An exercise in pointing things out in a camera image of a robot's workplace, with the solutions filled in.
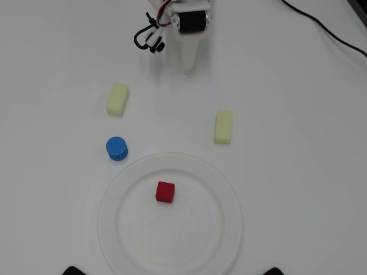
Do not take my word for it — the black camera cable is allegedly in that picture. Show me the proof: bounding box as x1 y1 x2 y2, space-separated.
133 11 161 52

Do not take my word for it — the red cube block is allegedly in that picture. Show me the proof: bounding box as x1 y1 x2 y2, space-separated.
155 181 176 203

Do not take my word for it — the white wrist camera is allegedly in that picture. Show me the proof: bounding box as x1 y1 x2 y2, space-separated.
144 24 166 54

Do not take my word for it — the blue cylinder block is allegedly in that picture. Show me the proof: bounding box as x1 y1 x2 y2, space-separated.
105 136 129 162

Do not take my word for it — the red white black servo wire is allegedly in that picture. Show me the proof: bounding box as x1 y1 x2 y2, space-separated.
156 0 173 28

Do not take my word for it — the pale yellow foam block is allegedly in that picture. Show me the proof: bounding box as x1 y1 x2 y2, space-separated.
213 110 233 145
106 82 130 117

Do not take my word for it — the black stand foot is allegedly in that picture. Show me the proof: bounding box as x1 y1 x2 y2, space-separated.
62 266 87 275
262 266 286 275

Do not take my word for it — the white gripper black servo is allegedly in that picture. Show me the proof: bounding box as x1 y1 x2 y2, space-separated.
168 0 215 74

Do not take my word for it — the black cable on table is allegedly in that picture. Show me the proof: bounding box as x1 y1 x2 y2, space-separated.
280 0 367 57

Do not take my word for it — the white paper plate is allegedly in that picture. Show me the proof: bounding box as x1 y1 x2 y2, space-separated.
97 152 244 275

